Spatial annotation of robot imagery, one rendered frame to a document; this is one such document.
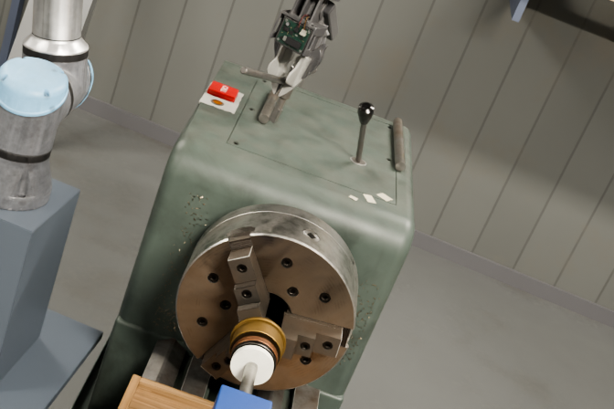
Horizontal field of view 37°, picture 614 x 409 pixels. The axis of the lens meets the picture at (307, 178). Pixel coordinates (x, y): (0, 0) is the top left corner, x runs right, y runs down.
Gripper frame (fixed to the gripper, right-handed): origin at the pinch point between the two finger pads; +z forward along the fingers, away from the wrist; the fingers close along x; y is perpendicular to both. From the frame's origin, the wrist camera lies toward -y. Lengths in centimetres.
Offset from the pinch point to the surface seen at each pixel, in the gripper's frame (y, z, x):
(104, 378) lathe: 3, 70, -7
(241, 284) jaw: 20.2, 27.2, 14.3
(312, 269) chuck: 13.0, 21.5, 22.6
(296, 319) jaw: 13.2, 30.8, 23.9
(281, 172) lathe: -3.3, 14.9, 5.9
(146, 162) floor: -231, 125, -121
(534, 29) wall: -280, -8, 8
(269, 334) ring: 24.0, 30.2, 23.2
